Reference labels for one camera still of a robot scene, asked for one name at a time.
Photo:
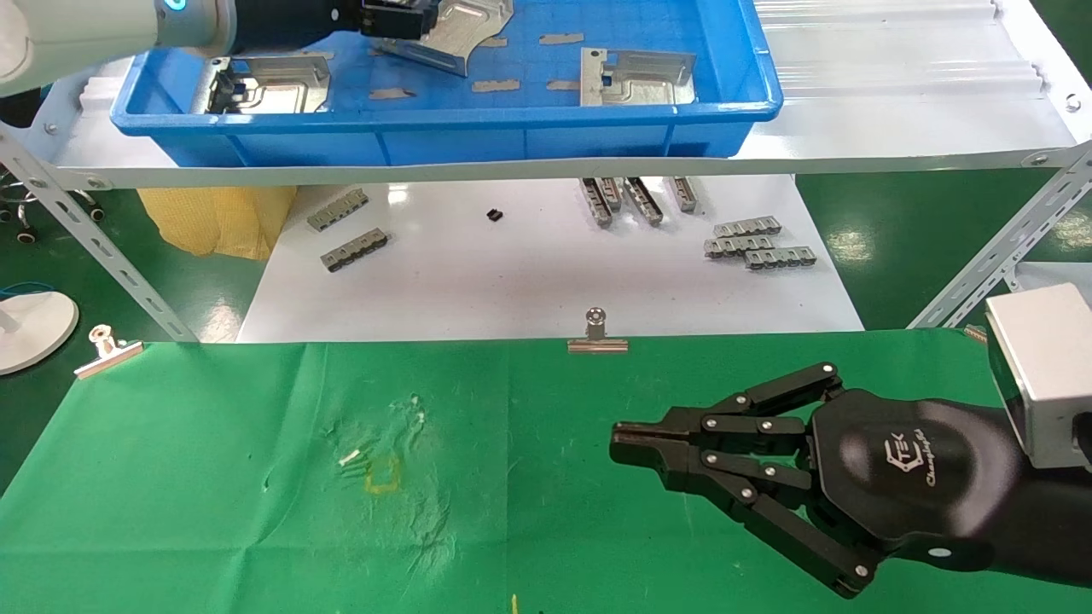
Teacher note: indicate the yellow mesh bag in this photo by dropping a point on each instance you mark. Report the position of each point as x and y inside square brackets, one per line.
[213, 222]

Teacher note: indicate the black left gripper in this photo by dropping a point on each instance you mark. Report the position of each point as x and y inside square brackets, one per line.
[290, 21]

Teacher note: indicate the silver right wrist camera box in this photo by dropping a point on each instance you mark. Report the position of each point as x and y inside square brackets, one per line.
[1049, 367]

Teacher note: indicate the white round base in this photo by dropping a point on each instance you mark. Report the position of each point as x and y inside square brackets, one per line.
[34, 333]

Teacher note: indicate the gray tape strip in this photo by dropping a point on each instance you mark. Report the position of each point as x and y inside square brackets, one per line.
[392, 94]
[495, 42]
[496, 86]
[562, 39]
[563, 85]

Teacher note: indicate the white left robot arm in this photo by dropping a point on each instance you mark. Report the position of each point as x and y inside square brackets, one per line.
[68, 34]

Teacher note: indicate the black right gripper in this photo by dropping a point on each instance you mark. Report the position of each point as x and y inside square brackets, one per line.
[913, 477]

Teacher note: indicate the white metal shelf rack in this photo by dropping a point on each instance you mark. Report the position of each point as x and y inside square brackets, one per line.
[853, 128]

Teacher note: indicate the white corrugated plastic sheet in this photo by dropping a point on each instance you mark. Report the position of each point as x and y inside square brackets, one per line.
[896, 51]

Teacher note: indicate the blue plastic bin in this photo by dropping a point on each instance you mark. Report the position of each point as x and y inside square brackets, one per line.
[426, 141]

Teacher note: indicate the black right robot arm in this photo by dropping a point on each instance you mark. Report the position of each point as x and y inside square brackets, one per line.
[1058, 529]

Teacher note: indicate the green table cloth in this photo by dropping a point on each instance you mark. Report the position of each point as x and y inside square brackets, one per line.
[512, 512]

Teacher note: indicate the black office chair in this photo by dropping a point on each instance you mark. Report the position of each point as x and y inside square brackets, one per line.
[17, 107]

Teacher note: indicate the stamped metal plate part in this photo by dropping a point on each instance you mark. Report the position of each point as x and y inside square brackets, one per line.
[469, 34]
[290, 85]
[648, 81]

